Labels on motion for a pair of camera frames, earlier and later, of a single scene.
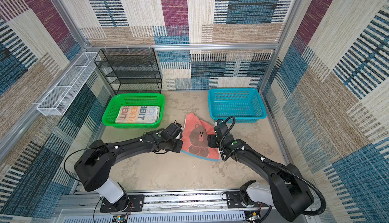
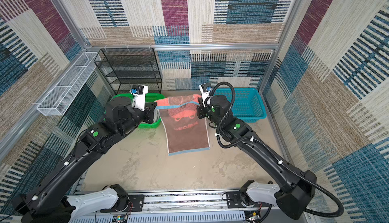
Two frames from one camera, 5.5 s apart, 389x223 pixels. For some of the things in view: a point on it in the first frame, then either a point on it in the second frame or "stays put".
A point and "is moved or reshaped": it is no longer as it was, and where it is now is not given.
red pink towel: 195,138 is moved or reshaped
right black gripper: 211,141 → 201,113
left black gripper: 179,148 → 149,107
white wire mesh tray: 57,99 stays put
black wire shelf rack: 130,70 stays put
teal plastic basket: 245,105 stays put
